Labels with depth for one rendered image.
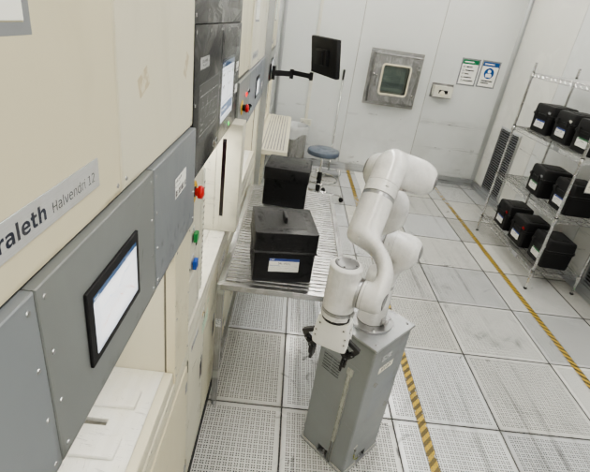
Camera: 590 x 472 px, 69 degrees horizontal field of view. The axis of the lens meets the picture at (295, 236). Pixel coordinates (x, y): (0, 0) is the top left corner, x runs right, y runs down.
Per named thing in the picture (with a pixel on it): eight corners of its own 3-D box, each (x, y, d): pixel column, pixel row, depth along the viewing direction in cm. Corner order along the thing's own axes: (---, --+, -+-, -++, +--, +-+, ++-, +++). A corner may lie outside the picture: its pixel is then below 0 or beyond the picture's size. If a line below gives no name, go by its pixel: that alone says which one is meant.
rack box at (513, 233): (503, 233, 436) (512, 210, 424) (530, 237, 437) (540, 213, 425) (516, 248, 409) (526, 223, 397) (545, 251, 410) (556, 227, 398)
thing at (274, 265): (251, 280, 196) (255, 247, 188) (249, 250, 220) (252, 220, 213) (311, 283, 201) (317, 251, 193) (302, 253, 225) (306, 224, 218)
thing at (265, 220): (317, 256, 194) (322, 229, 188) (252, 252, 188) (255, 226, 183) (307, 227, 219) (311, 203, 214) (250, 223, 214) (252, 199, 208)
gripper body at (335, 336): (359, 312, 115) (351, 344, 120) (324, 299, 118) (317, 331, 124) (350, 327, 109) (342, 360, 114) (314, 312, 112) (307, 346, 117)
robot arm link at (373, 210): (420, 215, 117) (380, 320, 109) (363, 199, 122) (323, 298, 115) (420, 201, 108) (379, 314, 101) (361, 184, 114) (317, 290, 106)
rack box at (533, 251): (523, 251, 404) (533, 226, 393) (552, 255, 405) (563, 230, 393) (537, 267, 377) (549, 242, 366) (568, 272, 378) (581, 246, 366)
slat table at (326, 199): (323, 417, 227) (350, 300, 193) (210, 405, 224) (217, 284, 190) (317, 282, 343) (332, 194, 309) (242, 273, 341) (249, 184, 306)
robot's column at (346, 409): (376, 444, 217) (416, 324, 183) (341, 478, 198) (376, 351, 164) (335, 408, 233) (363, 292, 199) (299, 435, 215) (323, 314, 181)
